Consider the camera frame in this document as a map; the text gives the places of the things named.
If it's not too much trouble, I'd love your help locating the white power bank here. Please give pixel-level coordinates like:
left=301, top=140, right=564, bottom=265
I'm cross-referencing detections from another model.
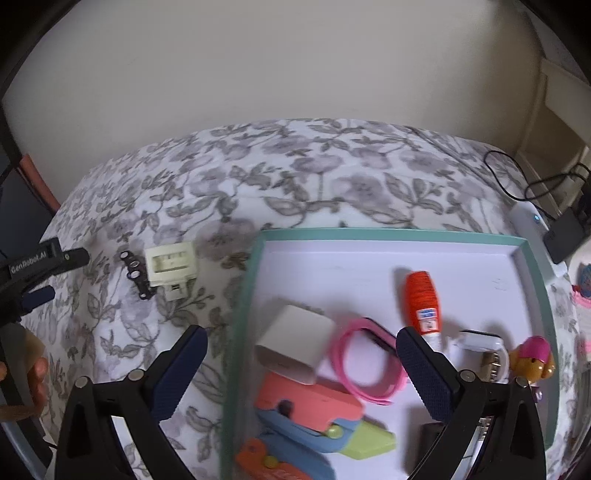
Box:
left=510, top=203, right=566, bottom=278

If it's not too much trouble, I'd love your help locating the cream plastic socket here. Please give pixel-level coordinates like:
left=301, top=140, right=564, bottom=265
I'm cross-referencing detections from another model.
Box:
left=144, top=242, right=197, bottom=302

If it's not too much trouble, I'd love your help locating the black cable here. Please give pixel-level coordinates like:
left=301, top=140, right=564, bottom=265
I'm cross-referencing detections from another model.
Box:
left=484, top=150, right=591, bottom=217

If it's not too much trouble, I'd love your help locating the white smartwatch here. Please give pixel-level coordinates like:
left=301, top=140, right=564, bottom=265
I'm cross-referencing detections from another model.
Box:
left=450, top=330, right=511, bottom=384

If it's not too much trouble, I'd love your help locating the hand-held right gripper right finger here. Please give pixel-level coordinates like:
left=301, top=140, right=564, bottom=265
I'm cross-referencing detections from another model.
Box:
left=396, top=326, right=561, bottom=480

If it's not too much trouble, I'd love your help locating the person's left hand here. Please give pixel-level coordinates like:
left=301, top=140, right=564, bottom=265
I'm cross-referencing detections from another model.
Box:
left=0, top=330, right=49, bottom=409

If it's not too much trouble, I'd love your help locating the pink wrist band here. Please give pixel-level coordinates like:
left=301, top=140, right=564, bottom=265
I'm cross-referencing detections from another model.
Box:
left=339, top=318, right=409, bottom=406

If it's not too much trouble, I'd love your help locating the black power brick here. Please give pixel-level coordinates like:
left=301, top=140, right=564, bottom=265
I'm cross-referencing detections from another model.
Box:
left=542, top=208, right=587, bottom=264

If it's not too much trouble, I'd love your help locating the white wooden furniture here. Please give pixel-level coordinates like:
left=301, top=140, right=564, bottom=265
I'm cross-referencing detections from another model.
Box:
left=512, top=55, right=591, bottom=204

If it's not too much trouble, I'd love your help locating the orange glue bottle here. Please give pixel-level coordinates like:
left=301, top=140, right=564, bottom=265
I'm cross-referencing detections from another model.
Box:
left=404, top=271, right=444, bottom=354

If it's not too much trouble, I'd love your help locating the teal tray box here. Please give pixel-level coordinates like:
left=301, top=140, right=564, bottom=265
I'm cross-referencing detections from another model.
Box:
left=219, top=228, right=557, bottom=480

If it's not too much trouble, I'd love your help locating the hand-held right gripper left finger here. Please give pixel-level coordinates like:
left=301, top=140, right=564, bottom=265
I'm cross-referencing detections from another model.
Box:
left=51, top=324, right=208, bottom=480

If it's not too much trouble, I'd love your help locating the colourful wristwatch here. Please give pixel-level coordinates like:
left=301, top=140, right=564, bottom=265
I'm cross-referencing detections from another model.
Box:
left=573, top=263, right=591, bottom=296

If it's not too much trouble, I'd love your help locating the dark cabinet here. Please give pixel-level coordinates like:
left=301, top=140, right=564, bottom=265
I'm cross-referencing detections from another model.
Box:
left=0, top=106, right=61, bottom=259

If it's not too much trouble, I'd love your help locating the floral blanket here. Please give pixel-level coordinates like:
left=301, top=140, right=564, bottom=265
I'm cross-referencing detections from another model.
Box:
left=39, top=117, right=591, bottom=480

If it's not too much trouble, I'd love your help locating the white charger block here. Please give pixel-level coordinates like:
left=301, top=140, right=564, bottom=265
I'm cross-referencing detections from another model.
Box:
left=255, top=305, right=337, bottom=386

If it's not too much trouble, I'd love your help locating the pink dog toy figure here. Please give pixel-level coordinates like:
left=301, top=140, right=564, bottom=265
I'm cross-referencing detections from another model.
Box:
left=508, top=336, right=557, bottom=403

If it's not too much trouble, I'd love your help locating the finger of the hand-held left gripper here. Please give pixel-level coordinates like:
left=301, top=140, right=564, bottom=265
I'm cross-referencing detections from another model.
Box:
left=58, top=248, right=90, bottom=274
left=14, top=285, right=56, bottom=315

